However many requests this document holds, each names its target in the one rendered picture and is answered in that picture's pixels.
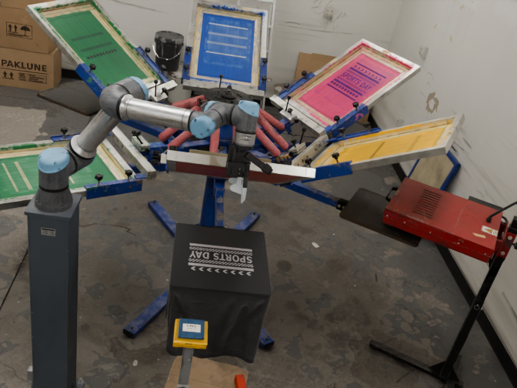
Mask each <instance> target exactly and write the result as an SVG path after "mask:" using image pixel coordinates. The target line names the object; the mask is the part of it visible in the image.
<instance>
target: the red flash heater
mask: <svg viewBox="0 0 517 388"><path fill-rule="evenodd" d="M497 211H498V210H496V209H492V208H490V207H488V206H484V205H481V204H479V203H477V202H473V201H471V200H468V199H464V198H462V197H460V196H456V195H454V194H451V193H449V192H446V191H443V190H441V189H437V188H435V187H432V186H429V185H426V184H424V183H421V182H418V181H415V180H413V179H410V178H407V177H405V178H404V180H403V181H402V183H401V185H400V187H399V188H398V189H397V191H396V192H395V194H394V196H393V197H392V199H391V200H390V202H389V204H388V205H387V206H386V207H385V211H384V213H383V219H382V222H383V223H386V224H388V225H390V226H394V227H395V228H398V229H401V230H404V231H406V232H409V233H411V234H413V235H416V236H419V237H422V238H423V239H427V240H429V241H431V242H434V243H437V244H439V245H441V246H444V247H447V248H449V249H452V250H455V251H456V252H459V253H462V254H465V255H467V256H470V257H472V258H474V259H477V260H480V261H482V262H484V263H487V262H488V261H489V258H491V257H492V254H493V253H494V254H495V258H497V256H498V254H499V252H500V250H501V248H502V245H503V243H504V241H505V237H506V232H507V227H508V224H509V221H507V223H506V224H504V223H501V220H502V214H503V212H501V213H499V214H497V215H495V216H493V217H492V221H491V222H486V219H487V218H488V217H489V216H490V215H491V214H493V213H494V212H497Z"/></svg>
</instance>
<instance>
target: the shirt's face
mask: <svg viewBox="0 0 517 388"><path fill-rule="evenodd" d="M190 243H203V244H210V245H218V246H232V247H240V248H247V249H252V259H253V269H254V276H243V275H235V274H227V273H211V272H203V271H195V270H188V256H189V246H190ZM171 284H172V285H173V286H187V287H195V288H204V289H220V290H228V291H236V292H245V293H261V294H270V293H271V291H270V284H269V271H268V265H267V258H266V251H265V239H264V232H256V231H249V230H241V229H228V228H221V227H214V226H200V225H192V224H185V223H178V224H177V232H176V239H175V252H174V259H173V267H172V281H171Z"/></svg>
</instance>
